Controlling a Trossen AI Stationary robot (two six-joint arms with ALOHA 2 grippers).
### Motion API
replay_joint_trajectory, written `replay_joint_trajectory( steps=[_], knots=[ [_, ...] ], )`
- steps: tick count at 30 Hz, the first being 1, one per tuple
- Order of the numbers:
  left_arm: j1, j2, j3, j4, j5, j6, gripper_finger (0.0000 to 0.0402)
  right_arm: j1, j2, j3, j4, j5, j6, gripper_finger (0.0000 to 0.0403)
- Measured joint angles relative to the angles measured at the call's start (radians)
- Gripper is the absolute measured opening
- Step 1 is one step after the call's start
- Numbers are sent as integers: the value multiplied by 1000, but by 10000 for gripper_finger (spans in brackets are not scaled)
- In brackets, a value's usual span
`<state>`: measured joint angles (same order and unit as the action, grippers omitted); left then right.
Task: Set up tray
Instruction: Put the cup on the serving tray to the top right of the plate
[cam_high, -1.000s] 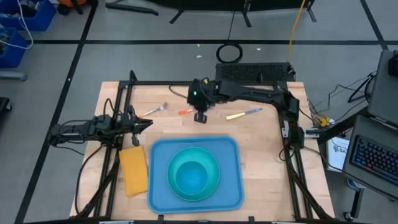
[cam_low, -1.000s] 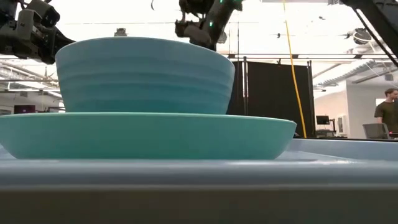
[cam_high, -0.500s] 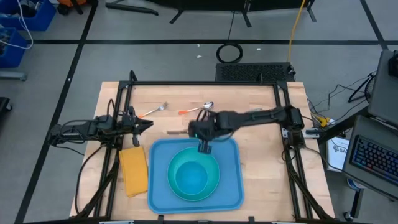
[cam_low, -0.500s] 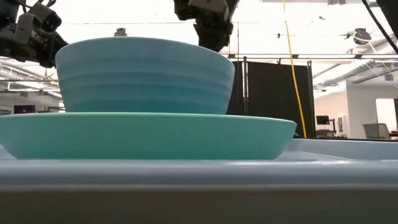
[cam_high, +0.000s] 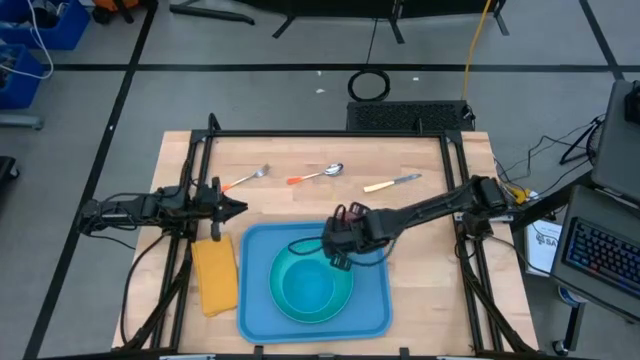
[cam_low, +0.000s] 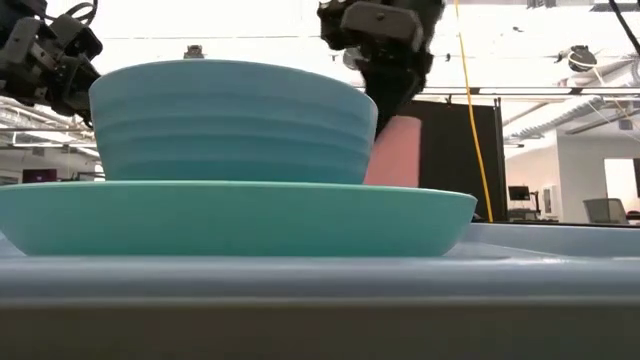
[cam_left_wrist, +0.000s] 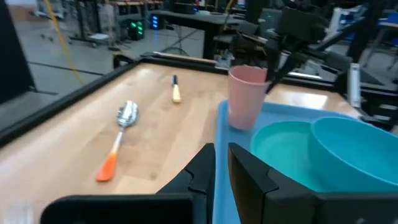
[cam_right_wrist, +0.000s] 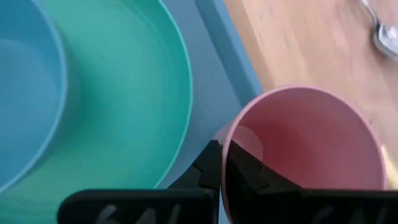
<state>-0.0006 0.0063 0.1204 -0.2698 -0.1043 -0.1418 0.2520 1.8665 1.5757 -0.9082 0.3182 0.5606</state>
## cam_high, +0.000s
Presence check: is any black metal table frame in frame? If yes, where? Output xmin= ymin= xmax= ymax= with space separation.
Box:
xmin=112 ymin=112 xmax=541 ymax=360

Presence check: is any black stand base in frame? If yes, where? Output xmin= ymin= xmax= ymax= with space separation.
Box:
xmin=234 ymin=0 xmax=510 ymax=45

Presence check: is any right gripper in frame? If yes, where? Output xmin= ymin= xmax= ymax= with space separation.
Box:
xmin=322 ymin=201 xmax=376 ymax=273

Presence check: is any blue plastic bin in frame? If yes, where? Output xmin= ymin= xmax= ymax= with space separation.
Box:
xmin=0 ymin=43 xmax=45 ymax=111
xmin=0 ymin=0 xmax=92 ymax=52

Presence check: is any orange-handled metal spoon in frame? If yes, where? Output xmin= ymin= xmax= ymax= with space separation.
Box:
xmin=286 ymin=162 xmax=345 ymax=186

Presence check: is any black perforated computer case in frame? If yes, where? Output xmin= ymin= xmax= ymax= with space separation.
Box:
xmin=345 ymin=99 xmax=476 ymax=134

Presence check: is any white printed paper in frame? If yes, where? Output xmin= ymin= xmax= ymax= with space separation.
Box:
xmin=523 ymin=219 xmax=564 ymax=277

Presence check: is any teal plate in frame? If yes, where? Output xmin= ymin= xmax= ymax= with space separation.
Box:
xmin=268 ymin=242 xmax=355 ymax=325

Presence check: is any yellow cloth napkin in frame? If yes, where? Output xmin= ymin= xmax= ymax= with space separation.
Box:
xmin=190 ymin=234 xmax=240 ymax=319

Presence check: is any orange bag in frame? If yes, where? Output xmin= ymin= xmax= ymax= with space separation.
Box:
xmin=92 ymin=0 xmax=146 ymax=25

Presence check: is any black desk leg caster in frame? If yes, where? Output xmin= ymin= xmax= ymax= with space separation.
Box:
xmin=552 ymin=299 xmax=586 ymax=357

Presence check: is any blue plastic tray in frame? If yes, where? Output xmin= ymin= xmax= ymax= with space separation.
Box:
xmin=236 ymin=221 xmax=394 ymax=345

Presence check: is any black bar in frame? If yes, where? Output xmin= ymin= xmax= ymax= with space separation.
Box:
xmin=168 ymin=3 xmax=256 ymax=26

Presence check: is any black chair base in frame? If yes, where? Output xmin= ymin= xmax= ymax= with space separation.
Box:
xmin=0 ymin=155 xmax=20 ymax=199

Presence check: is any yellow cable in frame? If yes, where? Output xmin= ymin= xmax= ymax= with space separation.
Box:
xmin=459 ymin=0 xmax=494 ymax=101

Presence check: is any thin black cable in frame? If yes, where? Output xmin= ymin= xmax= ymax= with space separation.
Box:
xmin=364 ymin=17 xmax=380 ymax=66

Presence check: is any white cable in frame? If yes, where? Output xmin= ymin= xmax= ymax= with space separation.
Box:
xmin=0 ymin=0 xmax=55 ymax=81

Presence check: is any orange-handled metal fork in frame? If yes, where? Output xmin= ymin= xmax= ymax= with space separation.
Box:
xmin=221 ymin=163 xmax=272 ymax=193

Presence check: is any blue bowl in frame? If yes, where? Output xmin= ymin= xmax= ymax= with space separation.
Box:
xmin=280 ymin=259 xmax=336 ymax=314

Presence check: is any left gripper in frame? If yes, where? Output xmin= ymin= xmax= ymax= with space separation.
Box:
xmin=192 ymin=176 xmax=249 ymax=242

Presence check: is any grey laptop lid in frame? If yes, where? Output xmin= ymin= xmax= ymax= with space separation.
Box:
xmin=589 ymin=78 xmax=640 ymax=204

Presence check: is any coiled black cable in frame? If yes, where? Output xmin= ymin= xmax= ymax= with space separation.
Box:
xmin=346 ymin=68 xmax=392 ymax=103

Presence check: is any grey bin stand foot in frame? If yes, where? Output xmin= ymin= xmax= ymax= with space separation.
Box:
xmin=0 ymin=113 xmax=44 ymax=131

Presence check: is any cream-handled table knife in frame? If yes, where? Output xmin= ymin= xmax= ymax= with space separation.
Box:
xmin=362 ymin=172 xmax=423 ymax=194

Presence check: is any black box device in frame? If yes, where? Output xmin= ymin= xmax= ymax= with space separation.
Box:
xmin=623 ymin=79 xmax=640 ymax=125

